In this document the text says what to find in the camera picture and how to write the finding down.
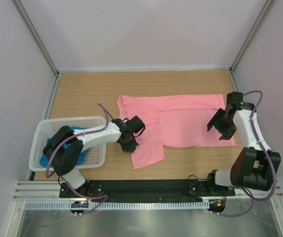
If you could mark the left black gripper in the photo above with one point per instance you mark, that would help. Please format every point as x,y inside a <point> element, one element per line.
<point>130,148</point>

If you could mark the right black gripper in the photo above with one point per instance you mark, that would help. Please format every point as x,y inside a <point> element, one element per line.
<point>227,133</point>

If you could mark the pink t shirt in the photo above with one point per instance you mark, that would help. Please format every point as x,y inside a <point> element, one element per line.
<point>177,121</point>

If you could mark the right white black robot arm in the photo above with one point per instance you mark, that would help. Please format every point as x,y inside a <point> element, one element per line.
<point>256,166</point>

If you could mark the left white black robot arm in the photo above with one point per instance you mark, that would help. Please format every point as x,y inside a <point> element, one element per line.
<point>65,147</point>

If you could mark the white perforated plastic basket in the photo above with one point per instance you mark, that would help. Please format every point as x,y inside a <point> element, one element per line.
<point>48,127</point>

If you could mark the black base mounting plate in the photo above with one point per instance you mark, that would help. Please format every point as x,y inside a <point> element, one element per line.
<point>154,191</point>

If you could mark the blue t shirt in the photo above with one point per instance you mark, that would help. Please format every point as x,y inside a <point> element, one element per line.
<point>81,159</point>

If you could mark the white slotted cable duct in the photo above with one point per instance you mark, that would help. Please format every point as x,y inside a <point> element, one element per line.
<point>81,205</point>

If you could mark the aluminium front rail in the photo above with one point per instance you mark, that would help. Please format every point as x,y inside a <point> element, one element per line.
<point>34,190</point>

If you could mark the right aluminium frame post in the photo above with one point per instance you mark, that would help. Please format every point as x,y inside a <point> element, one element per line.
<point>263,13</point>

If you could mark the aluminium frame post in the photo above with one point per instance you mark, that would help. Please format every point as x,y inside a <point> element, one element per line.
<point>22,11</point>
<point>263,13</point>

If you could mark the left aluminium frame post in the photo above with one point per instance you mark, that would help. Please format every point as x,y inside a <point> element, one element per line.
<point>22,11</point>

